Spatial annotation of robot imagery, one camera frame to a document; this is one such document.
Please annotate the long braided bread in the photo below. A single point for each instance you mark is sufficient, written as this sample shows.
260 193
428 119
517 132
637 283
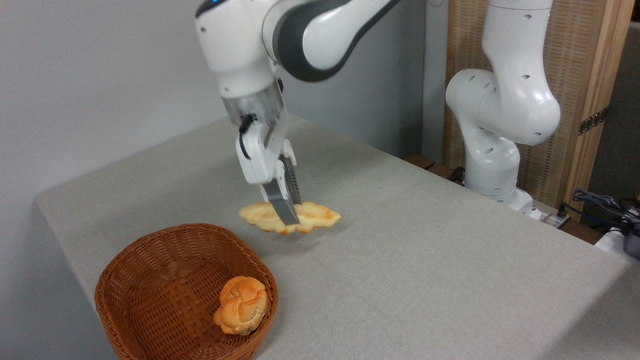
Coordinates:
260 215

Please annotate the dark grey device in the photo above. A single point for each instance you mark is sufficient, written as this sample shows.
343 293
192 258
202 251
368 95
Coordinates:
632 246

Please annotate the white box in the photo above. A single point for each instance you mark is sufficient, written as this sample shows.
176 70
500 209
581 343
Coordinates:
607 242

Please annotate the round knotted bread roll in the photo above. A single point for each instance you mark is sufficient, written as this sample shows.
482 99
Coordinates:
241 306

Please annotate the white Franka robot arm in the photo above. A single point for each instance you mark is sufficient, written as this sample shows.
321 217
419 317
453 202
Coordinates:
240 45

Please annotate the black screen hinge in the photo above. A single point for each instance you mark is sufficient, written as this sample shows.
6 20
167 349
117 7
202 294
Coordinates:
593 121

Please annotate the brown wicker basket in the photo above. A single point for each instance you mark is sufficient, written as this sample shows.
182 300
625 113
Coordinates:
150 300

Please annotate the wooden rattan screen panel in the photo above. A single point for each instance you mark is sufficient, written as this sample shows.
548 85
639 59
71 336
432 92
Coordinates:
575 50

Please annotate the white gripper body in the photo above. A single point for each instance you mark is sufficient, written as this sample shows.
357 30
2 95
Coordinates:
259 157

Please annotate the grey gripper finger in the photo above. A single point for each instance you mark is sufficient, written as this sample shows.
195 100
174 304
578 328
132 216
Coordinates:
294 182
282 205

